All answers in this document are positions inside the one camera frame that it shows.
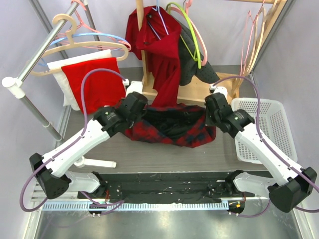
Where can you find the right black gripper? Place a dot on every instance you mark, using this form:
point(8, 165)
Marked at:
point(209, 121)

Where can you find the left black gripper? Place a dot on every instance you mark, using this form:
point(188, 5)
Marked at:
point(139, 117)

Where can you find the red plaid garment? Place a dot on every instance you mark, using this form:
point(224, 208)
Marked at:
point(181, 125)

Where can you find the thin pink wire hanger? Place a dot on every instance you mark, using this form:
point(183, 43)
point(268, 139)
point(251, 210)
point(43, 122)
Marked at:
point(250, 45)

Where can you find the grey dotted garment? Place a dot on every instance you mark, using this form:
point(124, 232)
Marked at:
point(189, 66)

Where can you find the white plastic laundry basket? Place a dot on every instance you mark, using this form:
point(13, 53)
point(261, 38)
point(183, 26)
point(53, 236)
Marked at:
point(273, 122)

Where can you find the dark red skirt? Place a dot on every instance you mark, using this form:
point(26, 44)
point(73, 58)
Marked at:
point(163, 57)

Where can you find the beige wooden hanger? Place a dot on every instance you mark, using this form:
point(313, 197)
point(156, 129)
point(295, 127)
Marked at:
point(263, 23)
point(63, 16)

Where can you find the blue wire hanger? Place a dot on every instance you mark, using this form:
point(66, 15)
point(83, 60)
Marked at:
point(156, 22)

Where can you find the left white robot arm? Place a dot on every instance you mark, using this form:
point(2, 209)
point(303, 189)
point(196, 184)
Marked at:
point(52, 169)

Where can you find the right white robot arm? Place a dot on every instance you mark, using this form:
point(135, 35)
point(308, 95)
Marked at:
point(289, 183)

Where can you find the blue hanger left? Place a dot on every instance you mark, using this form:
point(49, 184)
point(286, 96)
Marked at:
point(67, 41)

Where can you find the green hanger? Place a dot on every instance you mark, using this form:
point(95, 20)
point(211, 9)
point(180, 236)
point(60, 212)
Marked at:
point(187, 32)

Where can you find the white hung cloth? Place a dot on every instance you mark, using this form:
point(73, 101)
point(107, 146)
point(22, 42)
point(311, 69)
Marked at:
point(61, 78)

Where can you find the metal clothes rack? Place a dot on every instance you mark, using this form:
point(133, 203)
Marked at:
point(14, 84)

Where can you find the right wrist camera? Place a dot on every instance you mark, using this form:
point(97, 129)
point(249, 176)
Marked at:
point(214, 89)

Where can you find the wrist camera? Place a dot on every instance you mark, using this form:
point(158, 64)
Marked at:
point(214, 89)
point(133, 86)

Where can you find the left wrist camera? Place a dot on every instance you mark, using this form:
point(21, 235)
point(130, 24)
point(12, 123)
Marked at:
point(133, 86)

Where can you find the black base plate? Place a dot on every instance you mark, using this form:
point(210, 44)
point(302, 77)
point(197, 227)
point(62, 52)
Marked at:
point(166, 188)

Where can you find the white cable duct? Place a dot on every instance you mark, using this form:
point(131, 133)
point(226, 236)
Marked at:
point(87, 206)

